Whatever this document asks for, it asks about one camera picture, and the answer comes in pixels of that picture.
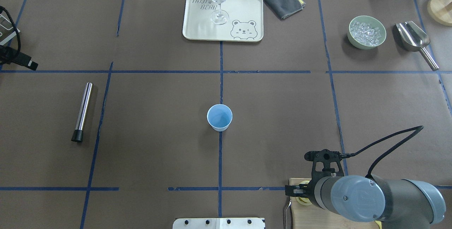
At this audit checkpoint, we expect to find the steel ice scoop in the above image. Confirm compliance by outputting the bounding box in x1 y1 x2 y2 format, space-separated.
395 21 439 71

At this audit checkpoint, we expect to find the bamboo cutting board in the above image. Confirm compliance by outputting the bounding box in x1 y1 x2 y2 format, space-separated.
284 197 382 229

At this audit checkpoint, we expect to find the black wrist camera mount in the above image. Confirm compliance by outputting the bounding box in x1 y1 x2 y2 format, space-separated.
304 149 345 181

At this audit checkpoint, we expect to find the cream bear tray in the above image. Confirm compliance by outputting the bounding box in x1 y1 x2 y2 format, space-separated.
182 0 264 42

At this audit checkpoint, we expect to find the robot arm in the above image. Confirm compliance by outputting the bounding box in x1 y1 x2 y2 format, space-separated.
285 175 447 229

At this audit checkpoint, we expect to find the light blue cup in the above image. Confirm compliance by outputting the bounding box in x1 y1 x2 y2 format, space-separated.
207 104 233 132

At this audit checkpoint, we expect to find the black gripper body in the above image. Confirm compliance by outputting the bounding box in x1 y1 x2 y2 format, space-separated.
285 182 315 199

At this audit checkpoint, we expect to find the green bowl of ice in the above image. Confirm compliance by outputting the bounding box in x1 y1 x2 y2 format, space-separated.
347 16 386 50

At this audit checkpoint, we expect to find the round wooden stand base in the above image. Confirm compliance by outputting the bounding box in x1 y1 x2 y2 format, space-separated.
427 0 452 27

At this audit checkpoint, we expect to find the grey folded cloth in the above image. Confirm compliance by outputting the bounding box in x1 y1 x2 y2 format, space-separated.
264 0 306 20

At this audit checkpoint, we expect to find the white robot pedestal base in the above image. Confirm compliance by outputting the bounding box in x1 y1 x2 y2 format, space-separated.
172 217 266 229

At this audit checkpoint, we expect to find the steel muddler black tip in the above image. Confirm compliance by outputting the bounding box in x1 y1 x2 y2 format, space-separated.
71 82 93 143

